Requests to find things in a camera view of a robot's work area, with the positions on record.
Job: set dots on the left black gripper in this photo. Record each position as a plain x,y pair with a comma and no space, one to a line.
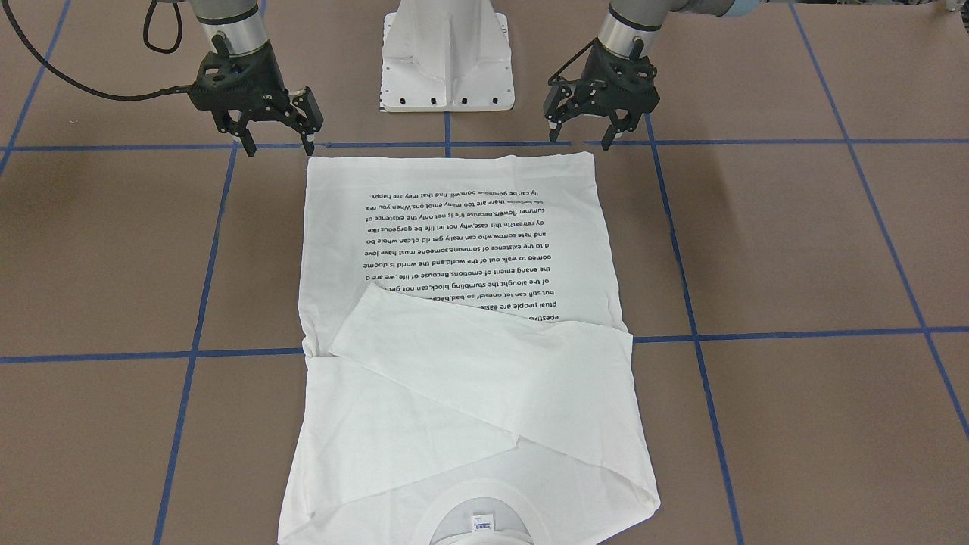
596,65

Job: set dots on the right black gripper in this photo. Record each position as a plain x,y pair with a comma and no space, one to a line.
266,70

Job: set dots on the white printed long-sleeve shirt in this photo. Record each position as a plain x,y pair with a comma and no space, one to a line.
469,374

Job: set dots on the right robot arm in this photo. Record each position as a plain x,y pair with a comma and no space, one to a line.
238,21

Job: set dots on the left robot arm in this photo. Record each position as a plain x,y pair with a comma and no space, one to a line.
627,20

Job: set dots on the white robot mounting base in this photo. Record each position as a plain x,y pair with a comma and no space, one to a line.
446,56

